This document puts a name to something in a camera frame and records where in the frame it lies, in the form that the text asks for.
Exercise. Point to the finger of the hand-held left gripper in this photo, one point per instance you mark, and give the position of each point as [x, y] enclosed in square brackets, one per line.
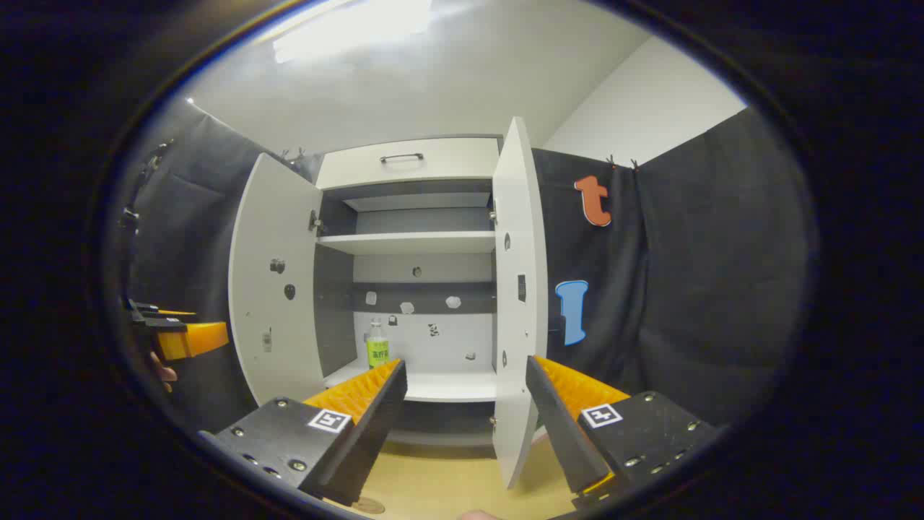
[195, 339]
[155, 310]

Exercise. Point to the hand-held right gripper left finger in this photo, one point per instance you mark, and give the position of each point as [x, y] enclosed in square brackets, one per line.
[375, 426]

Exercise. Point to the clear bottle with green label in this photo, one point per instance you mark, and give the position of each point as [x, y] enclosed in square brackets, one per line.
[377, 352]

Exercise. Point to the white and grey cabinet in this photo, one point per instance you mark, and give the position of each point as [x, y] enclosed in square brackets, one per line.
[419, 242]

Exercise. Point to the round brown coaster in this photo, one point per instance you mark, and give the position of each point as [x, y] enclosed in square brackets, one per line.
[369, 506]

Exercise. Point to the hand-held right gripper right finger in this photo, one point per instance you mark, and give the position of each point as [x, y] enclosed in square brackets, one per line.
[559, 426]

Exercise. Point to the black backdrop cloth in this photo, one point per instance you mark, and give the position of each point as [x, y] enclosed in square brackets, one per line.
[693, 274]

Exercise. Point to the white cabinet door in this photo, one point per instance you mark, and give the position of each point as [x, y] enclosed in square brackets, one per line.
[516, 217]
[274, 238]

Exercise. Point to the ceiling light panel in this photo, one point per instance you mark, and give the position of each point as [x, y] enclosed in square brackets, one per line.
[346, 29]

